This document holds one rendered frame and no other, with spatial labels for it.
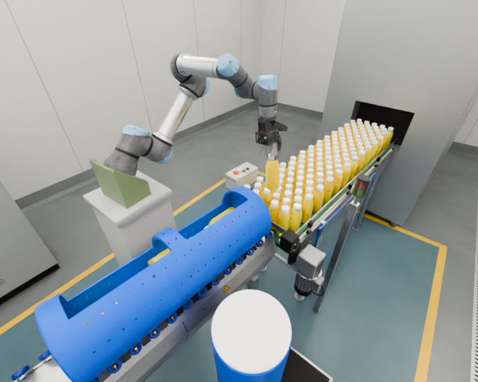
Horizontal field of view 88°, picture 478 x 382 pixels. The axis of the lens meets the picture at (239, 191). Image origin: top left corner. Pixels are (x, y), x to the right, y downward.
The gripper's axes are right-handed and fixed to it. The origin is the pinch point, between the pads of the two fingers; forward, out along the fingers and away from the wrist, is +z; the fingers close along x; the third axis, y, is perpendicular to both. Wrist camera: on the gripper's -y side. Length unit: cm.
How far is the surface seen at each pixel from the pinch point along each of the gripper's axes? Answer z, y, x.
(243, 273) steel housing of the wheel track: 49, 33, 5
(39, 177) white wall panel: 75, 65, -294
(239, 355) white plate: 35, 65, 33
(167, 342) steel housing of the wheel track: 48, 76, 3
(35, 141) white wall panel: 33, 50, -291
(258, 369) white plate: 36, 64, 39
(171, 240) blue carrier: 11, 58, -4
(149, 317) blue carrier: 23, 78, 7
